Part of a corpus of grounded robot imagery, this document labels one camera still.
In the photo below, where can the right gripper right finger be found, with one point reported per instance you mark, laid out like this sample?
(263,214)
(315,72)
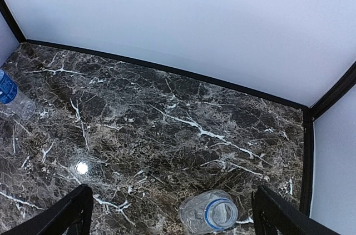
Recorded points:
(272,214)

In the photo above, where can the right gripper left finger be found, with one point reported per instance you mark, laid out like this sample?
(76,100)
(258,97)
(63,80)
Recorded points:
(71,215)

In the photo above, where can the Pepsi bottle blue label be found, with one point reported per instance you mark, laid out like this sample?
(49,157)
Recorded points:
(211,211)

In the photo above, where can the Pocari Sweat bottle blue label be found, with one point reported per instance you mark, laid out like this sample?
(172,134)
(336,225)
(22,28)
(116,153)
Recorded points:
(15,99)

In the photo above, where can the right black frame post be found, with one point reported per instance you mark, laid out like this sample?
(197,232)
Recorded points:
(343,85)

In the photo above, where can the black frame post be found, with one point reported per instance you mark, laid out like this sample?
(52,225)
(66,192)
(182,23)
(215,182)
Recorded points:
(343,85)
(11,22)

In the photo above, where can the left black frame post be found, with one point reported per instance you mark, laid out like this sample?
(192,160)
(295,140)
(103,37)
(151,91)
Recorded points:
(11,22)

